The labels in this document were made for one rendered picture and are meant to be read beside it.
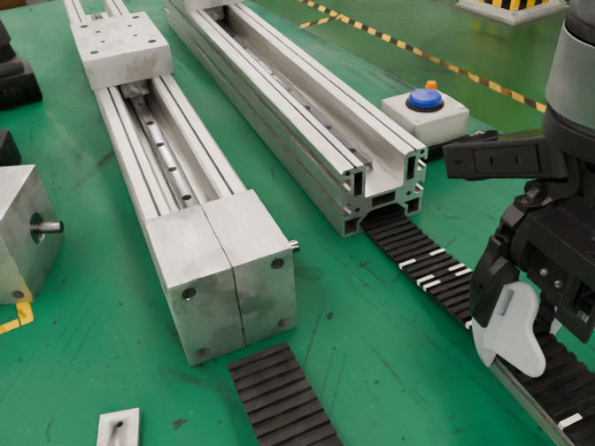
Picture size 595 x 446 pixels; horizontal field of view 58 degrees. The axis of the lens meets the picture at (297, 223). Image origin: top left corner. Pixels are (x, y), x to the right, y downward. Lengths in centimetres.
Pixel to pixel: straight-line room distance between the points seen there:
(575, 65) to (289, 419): 28
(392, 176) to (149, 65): 36
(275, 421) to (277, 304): 11
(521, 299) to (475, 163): 10
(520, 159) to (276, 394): 23
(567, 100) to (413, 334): 26
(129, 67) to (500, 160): 52
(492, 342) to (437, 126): 34
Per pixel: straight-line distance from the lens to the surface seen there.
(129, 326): 52
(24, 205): 58
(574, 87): 30
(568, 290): 34
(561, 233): 34
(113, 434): 45
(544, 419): 45
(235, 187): 51
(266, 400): 41
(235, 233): 44
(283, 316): 47
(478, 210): 63
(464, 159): 40
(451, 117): 69
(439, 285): 51
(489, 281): 37
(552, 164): 34
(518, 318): 39
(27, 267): 57
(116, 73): 76
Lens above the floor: 115
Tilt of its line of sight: 39 degrees down
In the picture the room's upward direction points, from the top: 4 degrees counter-clockwise
